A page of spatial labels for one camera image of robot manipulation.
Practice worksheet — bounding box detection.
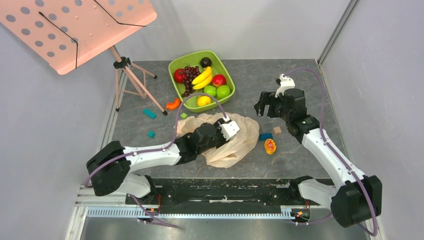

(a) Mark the beige plastic banana-print bag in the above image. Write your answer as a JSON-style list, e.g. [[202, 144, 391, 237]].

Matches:
[[177, 112, 260, 169]]

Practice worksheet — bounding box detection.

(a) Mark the yellow fake banana bunch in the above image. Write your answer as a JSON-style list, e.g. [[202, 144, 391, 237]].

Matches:
[[191, 66, 213, 90]]

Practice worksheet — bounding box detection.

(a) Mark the red fake grape bunch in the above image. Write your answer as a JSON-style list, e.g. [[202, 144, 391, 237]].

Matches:
[[181, 65, 200, 98]]

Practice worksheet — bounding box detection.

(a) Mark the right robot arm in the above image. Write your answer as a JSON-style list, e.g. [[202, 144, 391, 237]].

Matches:
[[254, 88, 383, 236]]

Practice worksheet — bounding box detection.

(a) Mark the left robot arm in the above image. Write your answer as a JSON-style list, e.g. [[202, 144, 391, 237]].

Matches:
[[85, 117, 240, 204]]

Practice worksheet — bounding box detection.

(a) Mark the yellow fake lemon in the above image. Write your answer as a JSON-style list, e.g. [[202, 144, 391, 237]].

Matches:
[[196, 95, 212, 107]]

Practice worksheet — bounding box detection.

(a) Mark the green fake apple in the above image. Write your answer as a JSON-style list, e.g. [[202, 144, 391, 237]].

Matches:
[[216, 85, 232, 100]]

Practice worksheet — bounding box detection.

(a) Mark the green bumpy fake fruit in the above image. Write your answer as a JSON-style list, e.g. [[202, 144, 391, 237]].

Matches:
[[203, 85, 217, 98]]

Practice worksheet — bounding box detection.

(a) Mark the red fake apple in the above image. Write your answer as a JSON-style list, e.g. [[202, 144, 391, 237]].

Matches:
[[211, 74, 227, 88]]

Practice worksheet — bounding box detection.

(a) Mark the red fake pomegranate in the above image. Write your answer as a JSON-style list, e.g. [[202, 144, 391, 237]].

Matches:
[[173, 68, 186, 84]]

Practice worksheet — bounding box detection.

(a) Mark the dark purple fake plum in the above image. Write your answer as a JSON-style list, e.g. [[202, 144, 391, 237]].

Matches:
[[199, 57, 212, 68]]

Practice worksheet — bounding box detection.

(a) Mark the small wooden block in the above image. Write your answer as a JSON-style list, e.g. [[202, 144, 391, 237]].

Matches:
[[272, 126, 282, 136]]

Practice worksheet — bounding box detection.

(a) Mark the blue toy brick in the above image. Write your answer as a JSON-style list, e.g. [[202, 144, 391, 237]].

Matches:
[[258, 133, 273, 141]]

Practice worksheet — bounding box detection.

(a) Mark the yellow orange round toy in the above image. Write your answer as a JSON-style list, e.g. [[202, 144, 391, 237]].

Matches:
[[264, 138, 277, 155]]

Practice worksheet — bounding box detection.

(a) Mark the small green cube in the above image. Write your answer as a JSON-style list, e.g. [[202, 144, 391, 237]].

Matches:
[[180, 112, 188, 120]]

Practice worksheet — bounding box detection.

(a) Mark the orange curved toy block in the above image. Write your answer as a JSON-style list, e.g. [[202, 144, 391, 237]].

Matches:
[[166, 98, 182, 110]]

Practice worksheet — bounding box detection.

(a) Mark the small teal block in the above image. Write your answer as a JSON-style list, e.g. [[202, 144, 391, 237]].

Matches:
[[147, 131, 156, 139]]

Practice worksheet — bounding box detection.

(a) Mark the teal toy block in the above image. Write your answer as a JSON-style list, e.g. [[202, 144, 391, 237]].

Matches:
[[142, 108, 157, 119]]

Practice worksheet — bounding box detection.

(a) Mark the pink music stand tripod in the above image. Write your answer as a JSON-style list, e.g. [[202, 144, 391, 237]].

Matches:
[[108, 45, 168, 116]]

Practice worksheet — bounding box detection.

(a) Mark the pink perforated music stand desk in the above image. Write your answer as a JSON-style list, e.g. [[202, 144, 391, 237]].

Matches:
[[0, 0, 157, 75]]

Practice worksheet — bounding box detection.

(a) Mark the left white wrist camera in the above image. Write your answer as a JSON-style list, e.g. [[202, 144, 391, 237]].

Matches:
[[218, 115, 240, 141]]

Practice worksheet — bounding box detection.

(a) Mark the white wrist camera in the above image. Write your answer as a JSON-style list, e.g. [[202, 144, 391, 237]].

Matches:
[[275, 74, 296, 98], [218, 115, 240, 141]]

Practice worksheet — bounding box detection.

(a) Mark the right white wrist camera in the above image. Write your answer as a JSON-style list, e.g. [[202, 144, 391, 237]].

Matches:
[[275, 74, 296, 98]]

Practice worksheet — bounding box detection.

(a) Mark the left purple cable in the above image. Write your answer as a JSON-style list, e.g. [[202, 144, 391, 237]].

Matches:
[[83, 93, 230, 229]]

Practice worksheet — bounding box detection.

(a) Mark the purple cable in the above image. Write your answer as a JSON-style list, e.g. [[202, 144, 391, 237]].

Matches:
[[83, 93, 230, 229], [284, 67, 379, 237]]

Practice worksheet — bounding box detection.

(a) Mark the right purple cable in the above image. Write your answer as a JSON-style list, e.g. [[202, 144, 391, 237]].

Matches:
[[284, 67, 379, 237]]

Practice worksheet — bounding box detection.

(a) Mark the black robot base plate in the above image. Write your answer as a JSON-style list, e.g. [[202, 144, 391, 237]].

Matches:
[[138, 178, 314, 206]]

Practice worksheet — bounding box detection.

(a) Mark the aluminium frame rail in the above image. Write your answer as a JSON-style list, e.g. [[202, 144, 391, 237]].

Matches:
[[64, 185, 387, 240]]

